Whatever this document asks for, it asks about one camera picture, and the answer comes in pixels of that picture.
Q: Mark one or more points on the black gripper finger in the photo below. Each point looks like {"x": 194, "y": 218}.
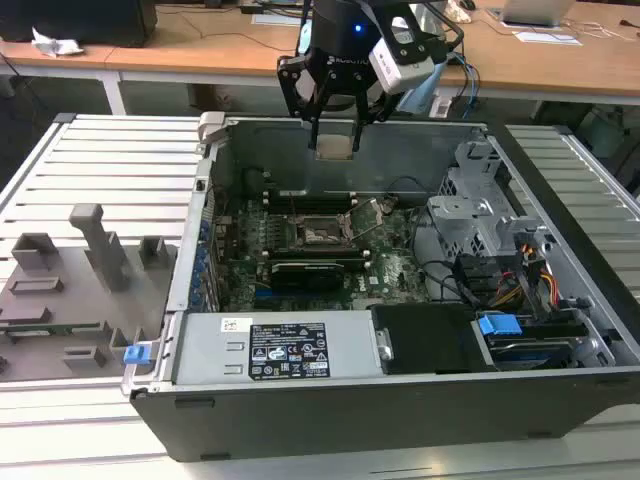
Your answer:
{"x": 313, "y": 132}
{"x": 356, "y": 132}

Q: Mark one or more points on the silver green CPU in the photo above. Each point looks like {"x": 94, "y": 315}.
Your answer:
{"x": 335, "y": 146}

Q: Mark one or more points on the black RAM slot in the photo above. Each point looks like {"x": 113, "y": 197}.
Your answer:
{"x": 310, "y": 210}
{"x": 310, "y": 202}
{"x": 310, "y": 198}
{"x": 310, "y": 205}

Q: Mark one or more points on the CPU socket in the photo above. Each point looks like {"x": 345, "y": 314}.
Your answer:
{"x": 312, "y": 237}

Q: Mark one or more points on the blue expansion slot clip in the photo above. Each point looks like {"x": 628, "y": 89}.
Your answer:
{"x": 198, "y": 272}
{"x": 195, "y": 292}
{"x": 204, "y": 230}
{"x": 200, "y": 257}

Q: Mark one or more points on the blue expansion slot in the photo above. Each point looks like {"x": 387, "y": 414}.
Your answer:
{"x": 265, "y": 301}

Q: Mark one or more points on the white paper sheet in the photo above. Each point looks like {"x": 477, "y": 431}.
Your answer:
{"x": 547, "y": 38}
{"x": 275, "y": 20}

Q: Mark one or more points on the small white box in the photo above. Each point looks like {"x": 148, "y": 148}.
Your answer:
{"x": 441, "y": 106}

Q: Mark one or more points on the black power adapter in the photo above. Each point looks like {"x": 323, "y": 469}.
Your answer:
{"x": 252, "y": 9}

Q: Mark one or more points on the brown cardboard box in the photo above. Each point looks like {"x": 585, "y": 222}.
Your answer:
{"x": 210, "y": 97}

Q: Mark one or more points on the white lumpy object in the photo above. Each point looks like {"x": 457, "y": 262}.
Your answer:
{"x": 457, "y": 12}

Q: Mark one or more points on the green RAM stick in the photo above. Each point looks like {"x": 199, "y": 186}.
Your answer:
{"x": 356, "y": 261}
{"x": 75, "y": 327}

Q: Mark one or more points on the metal drive cage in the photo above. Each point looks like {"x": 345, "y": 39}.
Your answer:
{"x": 452, "y": 225}

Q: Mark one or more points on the green motherboard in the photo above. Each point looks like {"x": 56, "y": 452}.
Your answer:
{"x": 395, "y": 270}

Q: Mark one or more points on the black graphics card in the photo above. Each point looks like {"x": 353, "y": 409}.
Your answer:
{"x": 305, "y": 277}

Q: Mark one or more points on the white barcode sticker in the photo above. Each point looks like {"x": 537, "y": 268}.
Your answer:
{"x": 373, "y": 280}

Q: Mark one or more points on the silver chipset heatsink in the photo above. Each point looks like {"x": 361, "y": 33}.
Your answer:
{"x": 361, "y": 305}

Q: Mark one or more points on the silver laptop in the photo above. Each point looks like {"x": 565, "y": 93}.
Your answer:
{"x": 537, "y": 10}

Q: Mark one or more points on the black plastic shroud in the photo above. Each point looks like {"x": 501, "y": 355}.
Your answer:
{"x": 430, "y": 335}

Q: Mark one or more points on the grey power supply unit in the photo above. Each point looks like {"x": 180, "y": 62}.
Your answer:
{"x": 210, "y": 350}

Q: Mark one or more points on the hard disk in blue carrier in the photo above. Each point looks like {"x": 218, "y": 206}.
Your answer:
{"x": 497, "y": 330}

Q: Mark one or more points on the teal plastic container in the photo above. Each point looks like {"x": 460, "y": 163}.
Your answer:
{"x": 602, "y": 125}

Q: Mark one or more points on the black box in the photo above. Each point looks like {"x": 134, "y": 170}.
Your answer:
{"x": 75, "y": 20}

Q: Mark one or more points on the crumpled white paper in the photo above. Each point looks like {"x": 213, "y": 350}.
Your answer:
{"x": 55, "y": 46}

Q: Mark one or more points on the blue case latch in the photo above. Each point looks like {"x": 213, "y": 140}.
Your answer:
{"x": 136, "y": 355}

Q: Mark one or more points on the grey parts rack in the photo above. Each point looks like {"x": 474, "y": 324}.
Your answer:
{"x": 75, "y": 300}

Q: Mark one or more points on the black open PC case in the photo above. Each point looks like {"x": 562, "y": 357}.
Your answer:
{"x": 350, "y": 425}

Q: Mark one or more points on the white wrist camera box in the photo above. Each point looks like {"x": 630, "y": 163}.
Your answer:
{"x": 400, "y": 75}

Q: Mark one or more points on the wooden desk white frame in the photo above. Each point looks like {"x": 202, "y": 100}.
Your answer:
{"x": 225, "y": 50}
{"x": 60, "y": 62}

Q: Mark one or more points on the black ribbed plastic bracket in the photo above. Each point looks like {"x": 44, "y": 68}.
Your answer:
{"x": 475, "y": 280}

